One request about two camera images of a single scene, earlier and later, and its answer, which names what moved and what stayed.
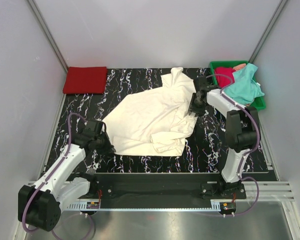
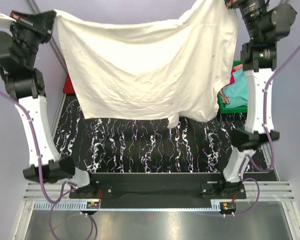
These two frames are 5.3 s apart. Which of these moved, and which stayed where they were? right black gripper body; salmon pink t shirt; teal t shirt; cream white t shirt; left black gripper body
Moved: left black gripper body; cream white t shirt; right black gripper body
Stayed: teal t shirt; salmon pink t shirt
